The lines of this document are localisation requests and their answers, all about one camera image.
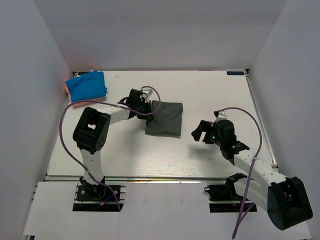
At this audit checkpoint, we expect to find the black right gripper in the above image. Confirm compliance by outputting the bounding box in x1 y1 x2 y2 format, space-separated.
192 120 225 147

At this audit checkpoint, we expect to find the dark grey t-shirt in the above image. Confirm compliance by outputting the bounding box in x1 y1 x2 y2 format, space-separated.
145 100 183 138

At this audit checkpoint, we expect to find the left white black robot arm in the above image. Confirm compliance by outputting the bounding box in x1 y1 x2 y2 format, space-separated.
72 87 153 200

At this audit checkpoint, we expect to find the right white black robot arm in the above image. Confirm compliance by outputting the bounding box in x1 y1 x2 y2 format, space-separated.
191 119 313 230

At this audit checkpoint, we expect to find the folded pink t-shirt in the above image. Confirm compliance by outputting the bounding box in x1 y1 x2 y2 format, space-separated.
64 69 106 109

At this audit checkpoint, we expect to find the folded blue t-shirt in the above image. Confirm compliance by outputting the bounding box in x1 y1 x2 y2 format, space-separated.
65 71 108 103

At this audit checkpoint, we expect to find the blue logo sticker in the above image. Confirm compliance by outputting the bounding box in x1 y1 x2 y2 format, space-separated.
226 71 245 76

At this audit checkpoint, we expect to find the white front cover board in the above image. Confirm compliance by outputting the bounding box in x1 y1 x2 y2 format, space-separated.
22 181 313 240

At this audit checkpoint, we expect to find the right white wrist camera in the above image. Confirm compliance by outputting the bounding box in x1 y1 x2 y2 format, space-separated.
213 110 228 123

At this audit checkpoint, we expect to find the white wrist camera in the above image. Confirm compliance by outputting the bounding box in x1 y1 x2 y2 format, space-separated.
141 87 153 100
213 110 228 123

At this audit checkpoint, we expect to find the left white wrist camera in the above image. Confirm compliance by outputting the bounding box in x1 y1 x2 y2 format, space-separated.
141 87 153 100

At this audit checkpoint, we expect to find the aluminium table frame rail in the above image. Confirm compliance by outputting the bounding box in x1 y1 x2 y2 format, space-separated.
244 68 280 173

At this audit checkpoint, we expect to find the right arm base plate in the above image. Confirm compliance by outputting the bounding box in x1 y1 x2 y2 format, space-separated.
203 184 243 213

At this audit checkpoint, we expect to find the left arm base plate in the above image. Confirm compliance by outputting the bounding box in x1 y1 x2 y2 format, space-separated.
72 184 126 213

